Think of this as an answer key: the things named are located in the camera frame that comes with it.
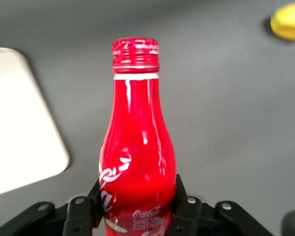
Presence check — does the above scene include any beige rectangular tray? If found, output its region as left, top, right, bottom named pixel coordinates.
left=0, top=47, right=71, bottom=199

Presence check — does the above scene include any red coke bottle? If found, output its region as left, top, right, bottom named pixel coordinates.
left=98, top=37, right=177, bottom=236

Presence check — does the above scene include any yellow sponge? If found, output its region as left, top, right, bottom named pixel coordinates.
left=269, top=2, right=295, bottom=41

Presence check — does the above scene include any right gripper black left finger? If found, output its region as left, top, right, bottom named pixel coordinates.
left=0, top=176, right=104, bottom=236

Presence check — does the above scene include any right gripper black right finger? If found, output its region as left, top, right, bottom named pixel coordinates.
left=167, top=174, right=275, bottom=236

